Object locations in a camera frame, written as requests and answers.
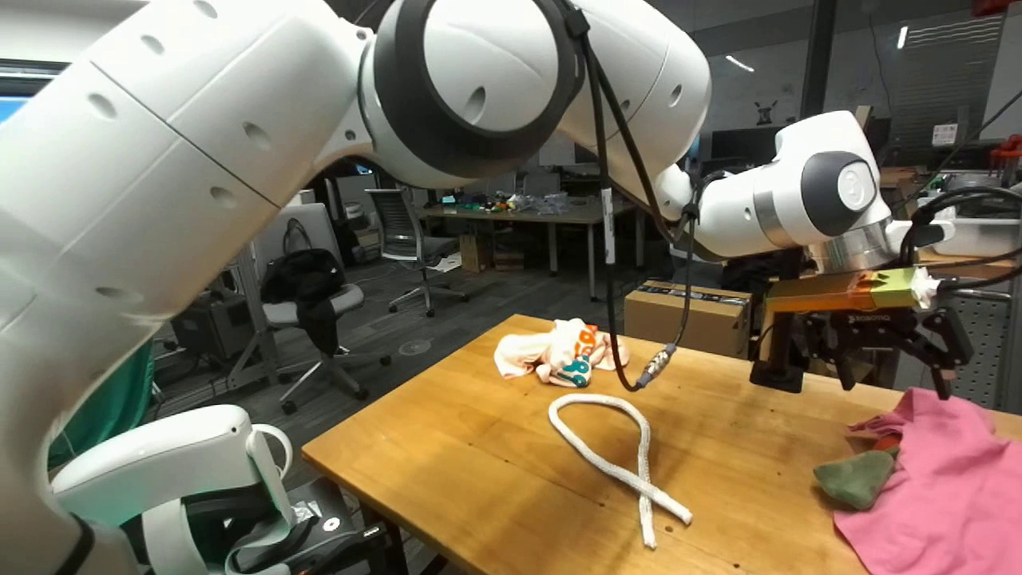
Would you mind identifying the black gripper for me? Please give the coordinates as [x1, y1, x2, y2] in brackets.
[794, 306, 973, 399]

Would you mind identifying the peach shirt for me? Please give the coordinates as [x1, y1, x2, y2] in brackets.
[492, 319, 629, 391]

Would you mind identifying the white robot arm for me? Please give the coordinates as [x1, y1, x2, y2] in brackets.
[0, 0, 909, 575]

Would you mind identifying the office chair with black bag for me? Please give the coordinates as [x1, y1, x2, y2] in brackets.
[235, 204, 365, 411]

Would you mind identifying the pink shirt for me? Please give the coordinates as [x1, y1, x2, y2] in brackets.
[833, 391, 1022, 575]

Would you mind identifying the large cardboard box left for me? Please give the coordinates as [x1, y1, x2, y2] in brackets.
[622, 280, 751, 359]

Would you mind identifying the black pole stand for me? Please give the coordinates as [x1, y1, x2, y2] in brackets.
[747, 279, 804, 393]

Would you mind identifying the background office table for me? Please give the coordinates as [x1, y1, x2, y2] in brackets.
[420, 198, 645, 297]

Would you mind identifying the green cloth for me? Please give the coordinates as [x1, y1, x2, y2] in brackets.
[815, 449, 895, 511]

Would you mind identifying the white rope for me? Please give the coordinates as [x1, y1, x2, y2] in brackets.
[547, 391, 696, 553]

